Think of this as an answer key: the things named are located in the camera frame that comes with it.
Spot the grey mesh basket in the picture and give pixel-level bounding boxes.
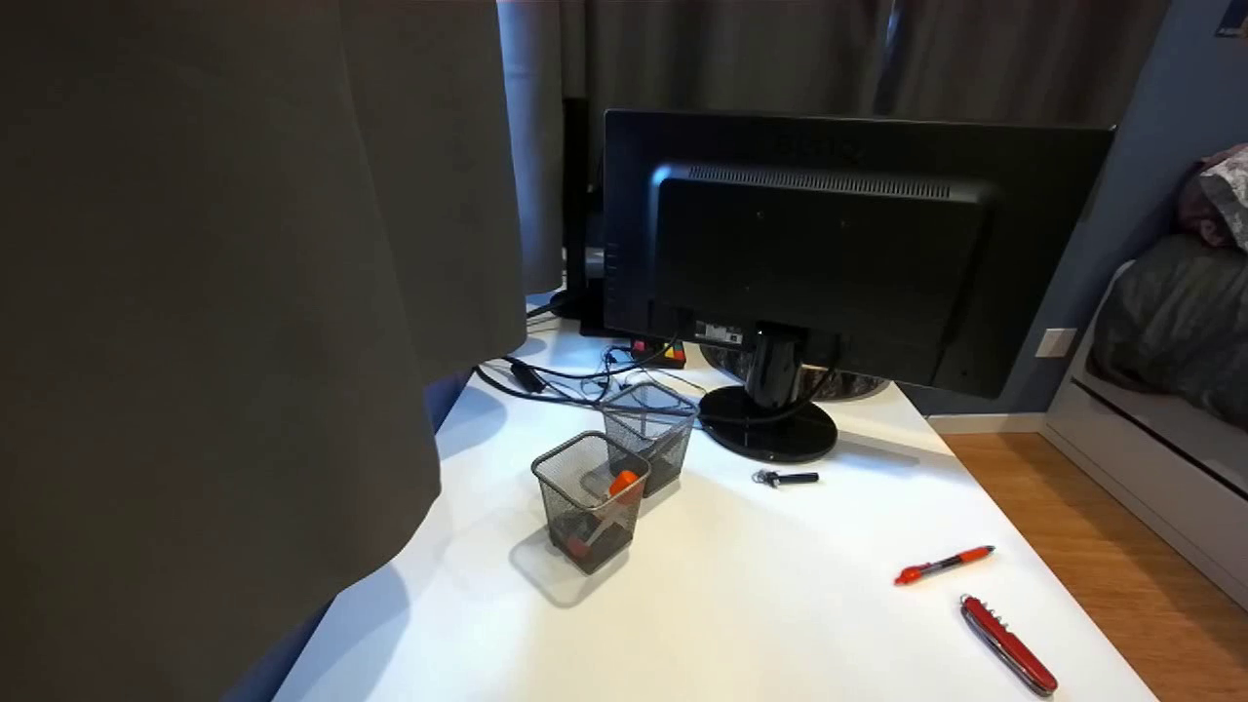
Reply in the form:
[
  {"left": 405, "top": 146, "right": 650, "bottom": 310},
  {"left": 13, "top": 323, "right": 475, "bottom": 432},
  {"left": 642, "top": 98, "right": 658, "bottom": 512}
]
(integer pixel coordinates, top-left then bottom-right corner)
[
  {"left": 599, "top": 380, "right": 700, "bottom": 497},
  {"left": 531, "top": 430, "right": 652, "bottom": 575}
]

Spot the orange marker pen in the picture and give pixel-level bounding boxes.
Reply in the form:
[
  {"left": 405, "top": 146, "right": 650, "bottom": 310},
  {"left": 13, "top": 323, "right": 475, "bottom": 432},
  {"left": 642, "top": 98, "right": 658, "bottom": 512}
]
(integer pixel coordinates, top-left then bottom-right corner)
[{"left": 568, "top": 470, "right": 642, "bottom": 560}]

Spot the red pen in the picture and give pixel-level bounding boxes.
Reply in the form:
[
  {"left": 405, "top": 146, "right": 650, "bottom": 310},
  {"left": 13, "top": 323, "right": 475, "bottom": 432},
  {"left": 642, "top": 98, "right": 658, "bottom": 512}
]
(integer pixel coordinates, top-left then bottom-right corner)
[{"left": 894, "top": 545, "right": 996, "bottom": 587}]

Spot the colourful puzzle cube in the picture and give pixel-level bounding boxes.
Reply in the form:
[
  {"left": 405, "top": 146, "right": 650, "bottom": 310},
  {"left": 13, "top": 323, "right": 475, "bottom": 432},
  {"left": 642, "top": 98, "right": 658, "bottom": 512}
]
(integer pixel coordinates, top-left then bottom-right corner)
[{"left": 630, "top": 338, "right": 687, "bottom": 370}]

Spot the black computer monitor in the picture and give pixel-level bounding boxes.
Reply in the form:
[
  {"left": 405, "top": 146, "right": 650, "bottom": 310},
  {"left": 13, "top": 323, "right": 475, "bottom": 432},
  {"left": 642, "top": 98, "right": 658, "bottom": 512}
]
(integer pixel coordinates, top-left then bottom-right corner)
[{"left": 602, "top": 108, "right": 1116, "bottom": 464}]

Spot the grey curtain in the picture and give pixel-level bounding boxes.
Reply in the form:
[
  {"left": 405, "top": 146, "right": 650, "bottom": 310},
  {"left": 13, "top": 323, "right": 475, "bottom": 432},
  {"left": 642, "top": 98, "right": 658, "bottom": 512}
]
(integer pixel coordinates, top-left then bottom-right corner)
[{"left": 0, "top": 0, "right": 1173, "bottom": 702}]

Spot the red pocket knife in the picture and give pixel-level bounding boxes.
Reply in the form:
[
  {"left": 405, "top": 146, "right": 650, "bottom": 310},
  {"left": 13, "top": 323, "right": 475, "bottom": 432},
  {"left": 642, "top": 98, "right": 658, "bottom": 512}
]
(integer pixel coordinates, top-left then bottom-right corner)
[{"left": 959, "top": 594, "right": 1059, "bottom": 698}]

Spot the bed with grey bedding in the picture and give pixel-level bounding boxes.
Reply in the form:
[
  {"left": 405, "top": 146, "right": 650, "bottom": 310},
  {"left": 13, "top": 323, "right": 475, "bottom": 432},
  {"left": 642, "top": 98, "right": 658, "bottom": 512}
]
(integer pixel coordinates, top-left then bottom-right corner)
[{"left": 1038, "top": 143, "right": 1248, "bottom": 612}]

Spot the bundle of black cables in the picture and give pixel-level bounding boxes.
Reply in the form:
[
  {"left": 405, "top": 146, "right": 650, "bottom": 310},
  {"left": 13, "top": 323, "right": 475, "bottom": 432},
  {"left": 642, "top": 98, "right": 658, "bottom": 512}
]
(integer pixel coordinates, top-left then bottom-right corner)
[{"left": 474, "top": 337, "right": 705, "bottom": 409}]

